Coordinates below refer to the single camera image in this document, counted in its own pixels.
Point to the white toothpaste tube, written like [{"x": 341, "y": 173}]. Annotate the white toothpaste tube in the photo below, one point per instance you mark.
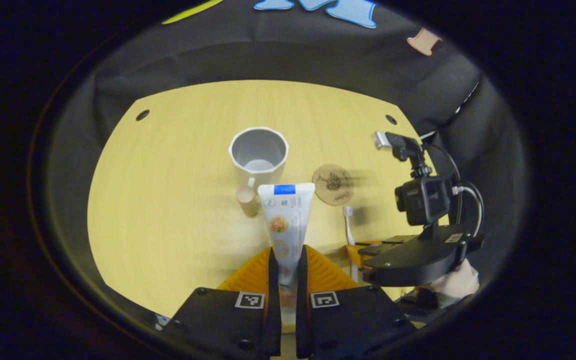
[{"x": 287, "y": 220}]

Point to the black backdrop cloth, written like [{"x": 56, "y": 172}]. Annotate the black backdrop cloth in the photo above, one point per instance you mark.
[{"x": 248, "y": 55}]

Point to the round brown coaster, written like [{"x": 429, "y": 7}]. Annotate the round brown coaster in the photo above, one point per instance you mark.
[{"x": 333, "y": 184}]

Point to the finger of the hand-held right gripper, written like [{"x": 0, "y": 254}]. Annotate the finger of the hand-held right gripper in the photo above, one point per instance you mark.
[{"x": 355, "y": 252}]

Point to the pale pink toothbrush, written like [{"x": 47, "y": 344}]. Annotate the pale pink toothbrush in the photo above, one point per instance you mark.
[{"x": 349, "y": 225}]

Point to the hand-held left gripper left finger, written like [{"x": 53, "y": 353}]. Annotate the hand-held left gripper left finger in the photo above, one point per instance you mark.
[{"x": 274, "y": 320}]

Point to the white cup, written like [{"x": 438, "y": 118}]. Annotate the white cup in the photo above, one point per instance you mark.
[{"x": 258, "y": 150}]

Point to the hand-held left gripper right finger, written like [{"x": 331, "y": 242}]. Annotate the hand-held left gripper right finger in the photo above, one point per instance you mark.
[{"x": 302, "y": 320}]

